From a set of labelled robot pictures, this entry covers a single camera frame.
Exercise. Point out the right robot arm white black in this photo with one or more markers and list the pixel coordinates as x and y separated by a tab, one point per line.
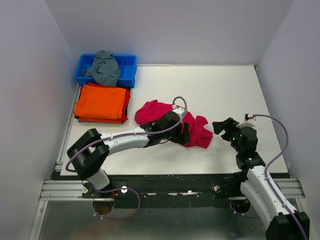
282	221

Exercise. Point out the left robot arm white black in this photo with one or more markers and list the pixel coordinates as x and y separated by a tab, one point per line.
88	153

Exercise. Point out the aluminium extrusion frame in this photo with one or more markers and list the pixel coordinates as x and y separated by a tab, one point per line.
64	188

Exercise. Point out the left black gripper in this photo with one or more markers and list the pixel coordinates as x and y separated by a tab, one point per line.
182	138

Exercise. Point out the blue plastic bin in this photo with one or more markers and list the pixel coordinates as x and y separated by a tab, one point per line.
127	64

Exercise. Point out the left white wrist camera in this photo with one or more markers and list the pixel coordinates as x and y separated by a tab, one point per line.
180	111

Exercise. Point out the grey t shirt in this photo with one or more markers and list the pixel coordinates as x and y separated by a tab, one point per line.
105	70

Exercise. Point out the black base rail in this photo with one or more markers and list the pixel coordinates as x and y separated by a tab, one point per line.
172	191

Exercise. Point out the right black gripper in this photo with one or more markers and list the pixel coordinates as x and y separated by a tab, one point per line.
219	126

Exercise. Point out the magenta t shirt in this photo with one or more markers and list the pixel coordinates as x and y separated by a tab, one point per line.
154	110

